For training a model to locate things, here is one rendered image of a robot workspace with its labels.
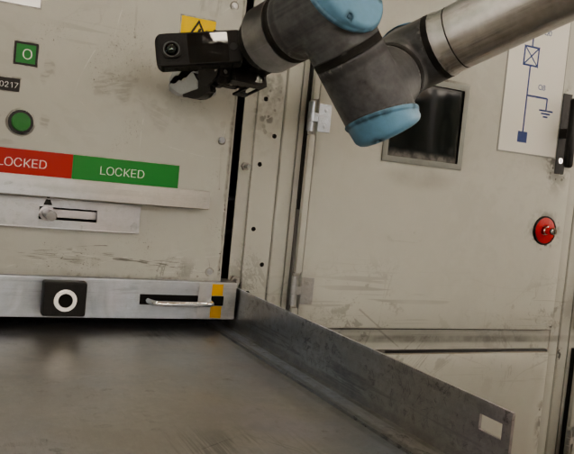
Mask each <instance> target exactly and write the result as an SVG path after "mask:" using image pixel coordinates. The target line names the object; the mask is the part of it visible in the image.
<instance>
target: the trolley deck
mask: <svg viewBox="0 0 574 454"><path fill-rule="evenodd" d="M0 454H407V453H405V452H404V451H402V450H401V449H399V448H398V447H396V446H395V445H393V444H392V443H390V442H389V441H387V440H385V439H383V438H382V437H380V436H379V435H377V434H376V433H375V432H373V431H371V430H370V429H368V428H367V427H365V426H364V425H362V424H360V423H359V422H357V421H355V420H354V419H352V418H351V417H350V416H348V415H347V414H345V413H343V412H342V411H340V410H338V409H337V408H335V407H334V406H332V405H331V404H329V403H327V402H325V401H324V400H323V399H322V398H320V397H319V396H317V395H315V394H313V393H312V392H310V391H309V390H307V389H306V388H304V387H303V386H300V385H299V384H298V383H297V382H295V381H294V380H292V379H291V378H289V377H287V376H285V375H284V374H282V373H281V372H279V371H278V370H276V369H274V368H273V367H272V366H270V365H269V364H267V363H266V362H264V361H262V360H261V359H259V358H257V357H256V356H254V355H252V354H251V353H249V352H248V351H247V350H245V349H244V348H242V347H240V346H239V345H237V344H236V343H234V342H233V341H231V340H229V339H227V338H226V337H224V336H223V335H222V334H221V333H219V332H218V331H215V330H214V329H212V328H211V327H209V326H208V325H206V324H147V323H31V322H0Z"/></svg>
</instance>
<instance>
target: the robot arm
mask: <svg viewBox="0 0 574 454"><path fill-rule="evenodd" d="M382 14H383V2H382V0H265V1H263V2H262V3H260V4H258V5H256V6H254V7H253V8H251V9H250V10H249V11H248V12H247V13H246V14H245V15H244V17H243V20H242V22H241V27H240V29H239V30H229V31H217V30H213V31H212V32H209V31H205V32H179V33H162V34H159V35H157V37H156V39H155V51H156V60H157V66H158V69H159V70H160V71H161V72H172V74H171V76H170V79H169V91H170V92H171V93H172V94H174V95H179V96H183V97H187V98H192V99H196V100H206V99H209V98H211V97H212V96H214V95H216V89H215V88H221V87H225V88H230V89H237V88H239V87H240V88H241V89H240V90H238V91H236V92H234V93H232V95H237V96H241V97H246V96H248V95H252V94H254V93H256V92H258V91H260V90H261V89H263V88H265V87H267V75H268V74H270V73H281V72H283V71H285V70H287V69H289V68H292V67H293V66H295V65H297V64H299V63H301V62H303V61H306V60H308V59H310V61H311V63H312V65H313V67H314V69H315V71H316V73H317V75H318V77H319V78H320V80H321V82H322V83H323V86H324V88H325V90H326V92H327V94H328V96H329V97H330V98H331V100H332V102H333V105H334V107H335V109H336V111H337V112H338V114H339V116H340V117H341V119H342V122H343V124H344V125H345V131H346V132H347V133H348V134H349V135H350V136H351V138H352V139H353V141H354V143H355V144H356V145H358V146H360V147H368V146H371V145H374V144H377V143H380V142H382V141H385V140H387V139H390V138H392V137H394V136H396V135H398V134H399V133H401V132H403V131H405V130H407V129H409V128H410V127H412V126H413V125H415V124H416V123H417V122H418V121H419V120H420V118H421V114H420V112H419V105H418V104H416V103H415V99H416V98H417V97H418V96H419V95H420V94H421V93H422V92H423V91H424V90H425V89H427V88H429V87H431V86H435V85H437V84H439V83H441V82H443V81H445V80H447V79H449V78H451V77H455V76H457V75H459V73H460V72H461V71H463V70H465V69H467V68H471V67H473V66H475V65H477V64H478V63H481V62H483V61H485V60H487V59H491V58H493V57H495V56H496V55H499V54H501V53H503V52H505V51H508V50H511V49H512V48H514V47H517V46H519V45H521V44H523V43H526V42H528V41H530V40H532V39H535V38H537V37H539V36H541V35H544V34H545V33H547V32H550V31H553V30H555V29H557V28H559V27H561V26H563V25H565V24H567V23H571V22H573V21H574V0H458V1H456V2H454V3H452V4H450V5H447V6H445V7H443V8H442V9H440V10H439V11H437V12H431V13H429V14H427V15H425V16H423V17H421V18H419V19H417V20H415V21H413V22H410V23H402V24H399V25H398V26H396V27H394V28H393V29H391V30H390V31H389V32H387V33H386V34H385V35H384V36H383V38H382V36H381V34H380V32H379V30H378V27H377V26H378V25H379V23H380V20H381V18H382ZM257 76H259V77H260V79H262V83H258V82H255V81H256V80H257ZM184 77H186V79H184V80H182V79H183V78H184ZM248 88H255V89H254V90H252V91H250V92H249V93H244V92H242V91H244V90H246V89H248Z"/></svg>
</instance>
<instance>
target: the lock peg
mask: <svg viewBox="0 0 574 454"><path fill-rule="evenodd" d="M44 204H47V205H45V206H43V207H42V208H41V209H40V211H39V215H40V217H41V218H42V220H44V221H54V220H56V219H57V214H56V213H55V210H54V209H53V208H52V207H51V206H49V205H52V203H51V200H48V199H46V200H45V202H44Z"/></svg>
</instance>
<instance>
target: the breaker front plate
mask: <svg viewBox="0 0 574 454"><path fill-rule="evenodd" d="M244 6H245V0H41V9H39V8H34V7H29V6H24V5H15V4H10V3H6V2H0V77H10V78H17V79H20V90H19V92H14V91H7V90H0V147H5V148H13V149H22V150H37V151H47V152H55V153H64V154H72V155H81V156H89V157H99V158H107V159H123V160H131V161H140V162H149V163H158V164H166V165H175V166H179V175H178V188H180V189H190V190H203V191H209V192H210V200H209V209H208V210H205V209H193V208H182V207H170V206H159V205H147V204H126V203H115V202H103V201H92V200H80V199H69V198H58V197H50V198H47V196H36V195H14V194H2V193H0V274H22V275H47V276H73V277H123V278H148V279H174V280H199V281H219V274H220V264H221V254H222V245H223V227H224V216H225V206H226V197H227V187H228V178H229V168H230V158H231V149H232V130H233V121H234V111H235V102H236V95H232V93H234V92H236V91H237V89H230V88H225V87H221V88H215V89H216V95H214V96H212V97H211V98H209V99H206V100H196V99H192V98H187V97H183V96H179V95H174V94H172V93H171V92H170V91H169V79H170V76H171V74H172V72H161V71H160V70H159V69H158V66H157V60H156V51H155V39H156V37H157V35H159V34H162V33H179V32H180V31H181V21H182V15H185V16H190V17H195V18H199V19H204V20H208V21H213V22H216V26H215V29H216V30H217V31H229V30H239V29H240V27H241V22H242V20H243V16H244ZM14 41H24V42H29V43H35V44H39V52H38V64H37V68H36V67H31V66H24V65H19V64H13V62H14ZM16 110H24V111H26V112H28V113H29V114H30V115H31V116H32V119H33V127H32V129H31V130H30V131H29V132H27V133H25V134H18V133H15V132H13V131H12V130H11V129H10V128H9V125H8V117H9V115H10V114H11V113H12V112H14V111H16ZM46 199H48V200H51V203H52V205H49V206H51V207H57V208H69V209H81V210H93V211H96V222H76V221H63V220H54V221H44V220H42V219H39V211H40V206H45V205H47V204H44V202H45V200H46Z"/></svg>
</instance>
